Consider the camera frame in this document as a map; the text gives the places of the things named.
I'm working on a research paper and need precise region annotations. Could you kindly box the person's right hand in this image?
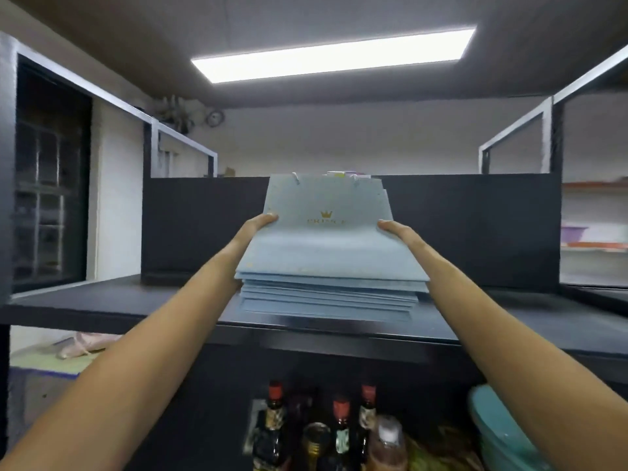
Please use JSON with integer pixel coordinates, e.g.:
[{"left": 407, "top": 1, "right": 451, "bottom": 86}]
[{"left": 377, "top": 219, "right": 433, "bottom": 263}]

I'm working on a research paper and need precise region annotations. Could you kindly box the person's left hand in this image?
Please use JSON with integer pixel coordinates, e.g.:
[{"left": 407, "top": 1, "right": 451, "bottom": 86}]
[{"left": 230, "top": 213, "right": 280, "bottom": 263}]

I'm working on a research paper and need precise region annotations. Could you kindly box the stack of finished blue bags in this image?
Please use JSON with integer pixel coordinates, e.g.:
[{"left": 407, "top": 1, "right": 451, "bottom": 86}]
[{"left": 240, "top": 293, "right": 421, "bottom": 302}]

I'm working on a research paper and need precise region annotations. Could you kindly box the black metal shelf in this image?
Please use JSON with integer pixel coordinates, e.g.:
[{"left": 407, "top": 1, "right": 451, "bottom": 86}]
[{"left": 0, "top": 171, "right": 628, "bottom": 471}]

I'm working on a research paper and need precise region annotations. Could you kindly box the person's right forearm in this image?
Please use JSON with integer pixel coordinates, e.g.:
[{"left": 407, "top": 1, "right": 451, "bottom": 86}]
[{"left": 417, "top": 245, "right": 628, "bottom": 471}]

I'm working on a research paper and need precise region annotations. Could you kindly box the person's left forearm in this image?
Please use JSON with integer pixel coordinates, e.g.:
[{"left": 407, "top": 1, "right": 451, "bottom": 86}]
[{"left": 0, "top": 245, "right": 247, "bottom": 471}]

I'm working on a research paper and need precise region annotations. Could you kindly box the dark sauce bottle red cap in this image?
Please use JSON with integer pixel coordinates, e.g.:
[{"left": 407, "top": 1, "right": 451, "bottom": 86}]
[
  {"left": 253, "top": 380, "right": 290, "bottom": 471},
  {"left": 326, "top": 397, "right": 357, "bottom": 471},
  {"left": 355, "top": 384, "right": 380, "bottom": 457}
]

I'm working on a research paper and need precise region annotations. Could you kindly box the ceiling light panel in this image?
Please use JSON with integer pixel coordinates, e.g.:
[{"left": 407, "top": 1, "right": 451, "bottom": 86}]
[{"left": 191, "top": 27, "right": 477, "bottom": 84}]

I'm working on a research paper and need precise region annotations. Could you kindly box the brown sauce bottle grey cap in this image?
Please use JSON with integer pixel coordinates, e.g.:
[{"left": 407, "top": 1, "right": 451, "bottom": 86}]
[{"left": 365, "top": 415, "right": 408, "bottom": 471}]

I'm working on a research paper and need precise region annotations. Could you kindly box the dark glass window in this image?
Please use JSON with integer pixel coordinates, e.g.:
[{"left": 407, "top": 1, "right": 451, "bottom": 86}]
[{"left": 12, "top": 58, "right": 94, "bottom": 293}]

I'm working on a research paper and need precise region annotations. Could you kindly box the teal plastic basin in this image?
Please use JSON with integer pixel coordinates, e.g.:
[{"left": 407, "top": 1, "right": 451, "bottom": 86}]
[{"left": 468, "top": 384, "right": 555, "bottom": 471}]

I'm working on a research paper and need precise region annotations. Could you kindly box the pile of snack packets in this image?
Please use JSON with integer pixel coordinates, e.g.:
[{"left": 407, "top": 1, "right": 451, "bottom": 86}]
[{"left": 404, "top": 421, "right": 487, "bottom": 471}]

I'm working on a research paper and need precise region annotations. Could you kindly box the brown metal can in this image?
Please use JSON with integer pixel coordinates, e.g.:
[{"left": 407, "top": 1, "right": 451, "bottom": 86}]
[{"left": 299, "top": 421, "right": 333, "bottom": 471}]

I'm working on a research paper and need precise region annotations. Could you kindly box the green topped desk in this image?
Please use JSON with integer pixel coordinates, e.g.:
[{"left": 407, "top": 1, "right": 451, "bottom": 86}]
[{"left": 10, "top": 343, "right": 109, "bottom": 428}]

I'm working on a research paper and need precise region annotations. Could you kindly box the grey metal frame rail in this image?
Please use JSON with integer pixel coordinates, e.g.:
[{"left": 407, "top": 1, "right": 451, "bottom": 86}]
[
  {"left": 479, "top": 44, "right": 628, "bottom": 175},
  {"left": 0, "top": 32, "right": 219, "bottom": 177}
]

